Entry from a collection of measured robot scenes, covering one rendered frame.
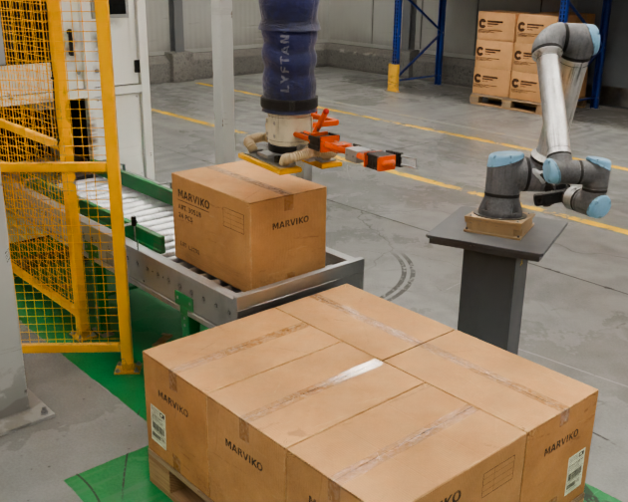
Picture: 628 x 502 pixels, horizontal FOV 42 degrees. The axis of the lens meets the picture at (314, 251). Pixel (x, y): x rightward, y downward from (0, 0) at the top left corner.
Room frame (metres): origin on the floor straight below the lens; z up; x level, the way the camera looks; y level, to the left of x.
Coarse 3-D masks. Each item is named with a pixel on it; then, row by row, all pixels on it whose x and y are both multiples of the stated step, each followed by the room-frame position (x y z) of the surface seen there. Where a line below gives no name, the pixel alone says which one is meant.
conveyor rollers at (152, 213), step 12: (84, 180) 4.87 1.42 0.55; (96, 180) 4.91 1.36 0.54; (84, 192) 4.59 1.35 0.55; (108, 192) 4.59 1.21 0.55; (132, 192) 4.60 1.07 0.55; (108, 204) 4.38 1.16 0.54; (132, 204) 4.38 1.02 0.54; (144, 204) 4.42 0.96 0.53; (156, 204) 4.38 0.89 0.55; (168, 204) 4.42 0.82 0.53; (144, 216) 4.14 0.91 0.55; (156, 216) 4.17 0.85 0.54; (168, 216) 4.21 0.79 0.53; (108, 228) 3.98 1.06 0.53; (156, 228) 3.96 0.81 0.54; (168, 228) 4.01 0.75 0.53; (132, 240) 3.77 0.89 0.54; (168, 240) 3.80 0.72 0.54; (156, 252) 3.64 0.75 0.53; (168, 252) 3.60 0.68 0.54; (180, 264) 3.44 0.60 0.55; (204, 276) 3.30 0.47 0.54; (228, 288) 3.17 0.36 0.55
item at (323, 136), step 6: (312, 132) 3.03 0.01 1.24; (318, 132) 3.04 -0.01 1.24; (324, 132) 3.05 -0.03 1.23; (330, 132) 3.05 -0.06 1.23; (312, 138) 2.99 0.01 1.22; (318, 138) 2.96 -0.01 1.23; (324, 138) 2.96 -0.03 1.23; (330, 138) 2.97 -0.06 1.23; (336, 138) 2.99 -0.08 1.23; (312, 144) 2.99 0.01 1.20; (318, 144) 2.97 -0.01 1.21; (318, 150) 2.96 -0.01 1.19; (324, 150) 2.96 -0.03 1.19
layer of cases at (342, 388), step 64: (256, 320) 2.85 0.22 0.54; (320, 320) 2.86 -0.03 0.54; (384, 320) 2.87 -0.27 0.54; (192, 384) 2.35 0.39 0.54; (256, 384) 2.35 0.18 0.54; (320, 384) 2.36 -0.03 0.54; (384, 384) 2.36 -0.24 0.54; (448, 384) 2.37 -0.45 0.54; (512, 384) 2.37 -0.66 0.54; (576, 384) 2.38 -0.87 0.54; (192, 448) 2.36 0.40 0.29; (256, 448) 2.09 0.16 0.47; (320, 448) 1.99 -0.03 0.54; (384, 448) 1.99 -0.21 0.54; (448, 448) 2.00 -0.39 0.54; (512, 448) 2.04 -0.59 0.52; (576, 448) 2.29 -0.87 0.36
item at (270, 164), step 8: (240, 152) 3.28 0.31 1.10; (248, 152) 3.26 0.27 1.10; (256, 152) 3.22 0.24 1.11; (248, 160) 3.20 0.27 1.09; (256, 160) 3.15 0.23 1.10; (264, 160) 3.13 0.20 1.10; (272, 160) 3.13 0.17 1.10; (272, 168) 3.04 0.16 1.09; (280, 168) 3.02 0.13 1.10; (288, 168) 3.03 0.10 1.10; (296, 168) 3.04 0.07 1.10
